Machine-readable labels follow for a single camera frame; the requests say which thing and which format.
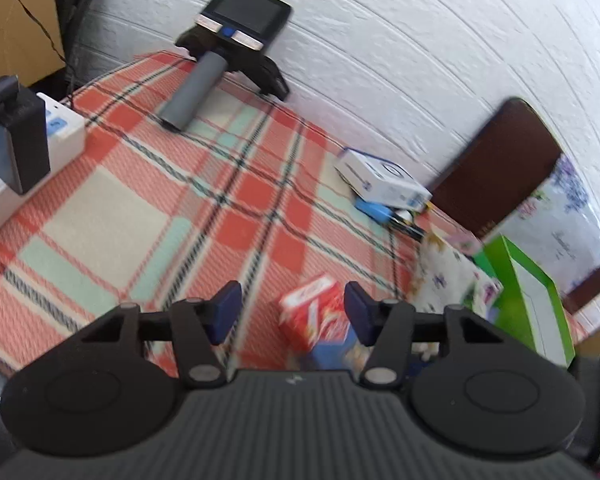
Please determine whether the green box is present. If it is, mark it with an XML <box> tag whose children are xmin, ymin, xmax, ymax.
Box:
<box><xmin>472</xmin><ymin>234</ymin><xmax>577</xmax><ymax>368</ymax></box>

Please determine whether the white power strip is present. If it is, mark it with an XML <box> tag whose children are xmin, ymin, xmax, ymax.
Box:
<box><xmin>0</xmin><ymin>92</ymin><xmax>87</xmax><ymax>252</ymax></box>

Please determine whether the small blue gadget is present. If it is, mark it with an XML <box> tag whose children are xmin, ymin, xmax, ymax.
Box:
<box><xmin>355</xmin><ymin>199</ymin><xmax>394</xmax><ymax>224</ymax></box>

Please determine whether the black screen device with handle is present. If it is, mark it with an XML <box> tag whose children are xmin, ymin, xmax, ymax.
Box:
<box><xmin>159</xmin><ymin>0</ymin><xmax>293</xmax><ymax>132</ymax></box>

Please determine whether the black power adapter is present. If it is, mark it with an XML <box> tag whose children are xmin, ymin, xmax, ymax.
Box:
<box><xmin>0</xmin><ymin>75</ymin><xmax>52</xmax><ymax>196</ymax></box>

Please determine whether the brown board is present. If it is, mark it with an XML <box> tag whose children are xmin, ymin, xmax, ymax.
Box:
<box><xmin>427</xmin><ymin>97</ymin><xmax>600</xmax><ymax>312</ymax></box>

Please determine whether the red snack carton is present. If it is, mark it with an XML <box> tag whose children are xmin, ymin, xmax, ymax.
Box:
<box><xmin>278</xmin><ymin>272</ymin><xmax>371</xmax><ymax>368</ymax></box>

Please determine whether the floral plastic bag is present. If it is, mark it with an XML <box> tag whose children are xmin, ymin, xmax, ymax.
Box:
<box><xmin>497</xmin><ymin>152</ymin><xmax>600</xmax><ymax>292</ymax></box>

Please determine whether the plaid tablecloth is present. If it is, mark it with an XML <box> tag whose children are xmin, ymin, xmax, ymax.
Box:
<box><xmin>0</xmin><ymin>50</ymin><xmax>591</xmax><ymax>403</ymax></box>

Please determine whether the white and blue box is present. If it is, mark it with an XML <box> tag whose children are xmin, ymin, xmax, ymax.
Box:
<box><xmin>335</xmin><ymin>147</ymin><xmax>433</xmax><ymax>213</ymax></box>

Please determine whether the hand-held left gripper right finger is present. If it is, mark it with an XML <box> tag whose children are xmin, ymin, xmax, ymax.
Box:
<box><xmin>344</xmin><ymin>281</ymin><xmax>506</xmax><ymax>389</ymax></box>

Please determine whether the dark cloth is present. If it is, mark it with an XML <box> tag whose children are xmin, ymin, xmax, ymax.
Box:
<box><xmin>54</xmin><ymin>0</ymin><xmax>106</xmax><ymax>92</ymax></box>

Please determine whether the floral cloth pouch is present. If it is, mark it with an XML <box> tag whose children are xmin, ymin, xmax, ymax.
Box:
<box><xmin>412</xmin><ymin>235</ymin><xmax>504</xmax><ymax>322</ymax></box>

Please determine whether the black cable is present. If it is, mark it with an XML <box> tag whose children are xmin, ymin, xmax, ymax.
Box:
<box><xmin>0</xmin><ymin>0</ymin><xmax>77</xmax><ymax>107</ymax></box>

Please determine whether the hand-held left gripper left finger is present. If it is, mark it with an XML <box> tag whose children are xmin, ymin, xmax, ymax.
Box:
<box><xmin>80</xmin><ymin>281</ymin><xmax>243</xmax><ymax>389</ymax></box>

